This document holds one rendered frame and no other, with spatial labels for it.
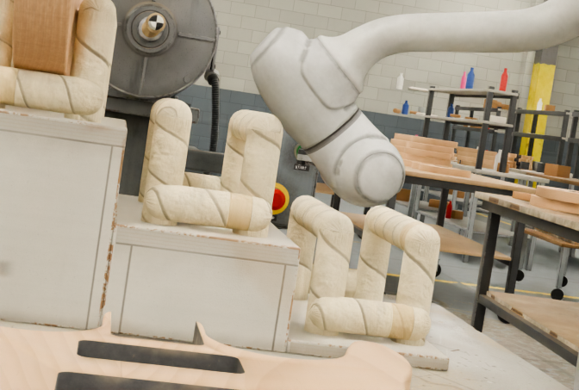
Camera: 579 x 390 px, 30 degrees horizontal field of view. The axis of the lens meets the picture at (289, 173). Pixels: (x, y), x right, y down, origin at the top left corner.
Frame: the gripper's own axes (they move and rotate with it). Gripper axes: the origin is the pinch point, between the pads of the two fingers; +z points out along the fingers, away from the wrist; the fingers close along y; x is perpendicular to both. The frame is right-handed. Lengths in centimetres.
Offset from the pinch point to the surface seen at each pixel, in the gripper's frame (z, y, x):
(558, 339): 211, 152, -66
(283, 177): 12.2, -3.6, -5.2
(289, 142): 12.2, -3.6, 1.5
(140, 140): 29.2, -30.1, -2.7
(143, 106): 21.3, -30.8, 4.2
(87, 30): -92, -41, 11
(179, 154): -92, -32, 2
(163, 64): 13.6, -28.6, 12.5
